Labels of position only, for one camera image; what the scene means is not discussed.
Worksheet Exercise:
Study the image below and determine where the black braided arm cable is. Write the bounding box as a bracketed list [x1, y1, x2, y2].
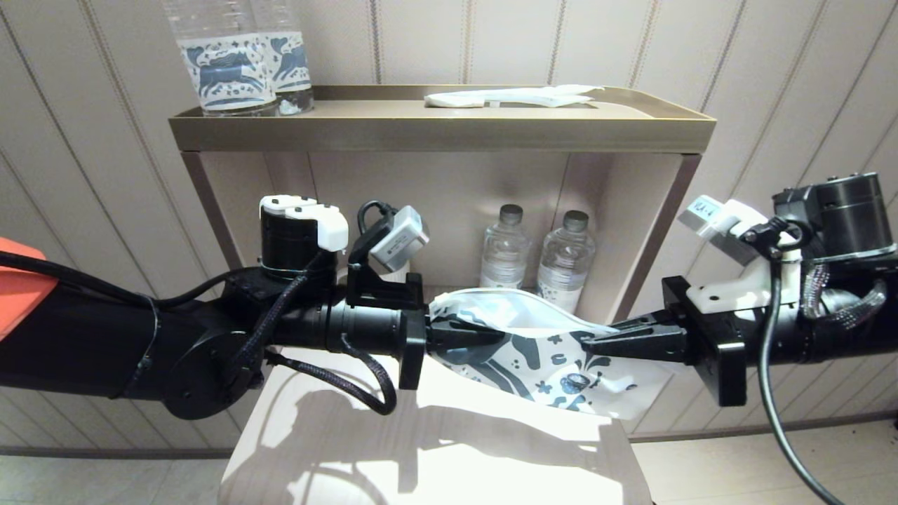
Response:
[265, 333, 398, 416]
[224, 252, 334, 379]

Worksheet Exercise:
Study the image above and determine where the large horse-label water bottle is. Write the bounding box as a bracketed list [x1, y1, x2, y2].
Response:
[254, 0, 317, 115]
[165, 0, 282, 117]

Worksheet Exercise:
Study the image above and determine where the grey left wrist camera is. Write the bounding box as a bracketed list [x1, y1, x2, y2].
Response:
[346, 200, 430, 309]

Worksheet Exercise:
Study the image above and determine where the white packet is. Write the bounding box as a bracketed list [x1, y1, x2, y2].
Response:
[483, 86, 605, 109]

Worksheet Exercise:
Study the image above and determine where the beige wooden shelf unit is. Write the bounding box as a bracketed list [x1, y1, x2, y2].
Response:
[168, 84, 718, 505]

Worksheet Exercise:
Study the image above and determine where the white pouch blue horse print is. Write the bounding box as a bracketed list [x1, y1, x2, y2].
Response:
[428, 288, 685, 422]

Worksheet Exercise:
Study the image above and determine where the silver-flecked braided arm cable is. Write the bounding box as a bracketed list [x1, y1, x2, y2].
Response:
[800, 261, 888, 330]

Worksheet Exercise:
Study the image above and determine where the small capped water bottle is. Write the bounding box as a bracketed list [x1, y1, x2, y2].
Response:
[479, 204, 531, 290]
[531, 210, 598, 315]

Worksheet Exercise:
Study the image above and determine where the white folded sachet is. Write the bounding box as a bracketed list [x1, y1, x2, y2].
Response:
[424, 94, 485, 109]

